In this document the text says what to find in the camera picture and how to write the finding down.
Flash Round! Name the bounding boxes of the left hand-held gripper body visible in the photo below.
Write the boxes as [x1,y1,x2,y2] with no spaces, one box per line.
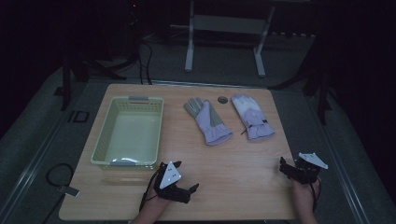
[153,161,191,205]

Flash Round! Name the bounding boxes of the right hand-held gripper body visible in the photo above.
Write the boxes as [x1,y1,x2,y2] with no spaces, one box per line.
[290,151,330,186]

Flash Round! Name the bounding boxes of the lavender glove with grey palm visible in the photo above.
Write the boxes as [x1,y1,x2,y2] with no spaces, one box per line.
[183,97,233,147]

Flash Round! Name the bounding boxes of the lavender and white glove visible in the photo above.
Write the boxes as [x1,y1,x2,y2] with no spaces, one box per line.
[230,93,276,142]

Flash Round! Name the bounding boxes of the pale green plastic basket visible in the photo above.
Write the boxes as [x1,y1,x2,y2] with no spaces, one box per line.
[90,95,165,171]

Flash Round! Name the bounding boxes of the person's left hand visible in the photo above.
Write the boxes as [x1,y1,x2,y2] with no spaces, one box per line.
[145,186,172,208]

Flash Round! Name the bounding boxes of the person's right hand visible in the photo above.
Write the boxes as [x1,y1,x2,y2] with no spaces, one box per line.
[291,178,321,217]

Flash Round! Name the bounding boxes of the black stand with angled legs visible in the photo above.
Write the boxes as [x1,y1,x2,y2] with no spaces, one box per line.
[268,31,333,126]

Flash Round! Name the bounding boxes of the grey tape piece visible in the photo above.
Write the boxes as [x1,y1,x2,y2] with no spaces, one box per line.
[57,185,81,198]

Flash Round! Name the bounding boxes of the black tripod stand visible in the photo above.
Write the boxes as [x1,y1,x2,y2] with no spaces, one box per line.
[53,52,127,112]

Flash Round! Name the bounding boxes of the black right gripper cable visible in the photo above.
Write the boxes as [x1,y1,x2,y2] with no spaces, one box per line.
[308,176,322,213]

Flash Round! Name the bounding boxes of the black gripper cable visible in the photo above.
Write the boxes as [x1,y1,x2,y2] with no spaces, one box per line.
[138,170,161,213]
[308,176,322,213]

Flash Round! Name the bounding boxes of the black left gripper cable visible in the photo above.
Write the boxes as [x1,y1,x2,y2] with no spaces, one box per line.
[138,170,161,213]

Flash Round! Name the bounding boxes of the black hanging cables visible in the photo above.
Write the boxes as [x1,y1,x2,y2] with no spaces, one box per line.
[135,39,154,86]

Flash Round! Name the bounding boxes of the black floor cable loop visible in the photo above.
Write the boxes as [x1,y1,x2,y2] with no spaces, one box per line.
[45,162,76,189]

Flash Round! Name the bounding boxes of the white metal desk frame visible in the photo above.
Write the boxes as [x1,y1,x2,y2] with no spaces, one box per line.
[184,0,276,78]

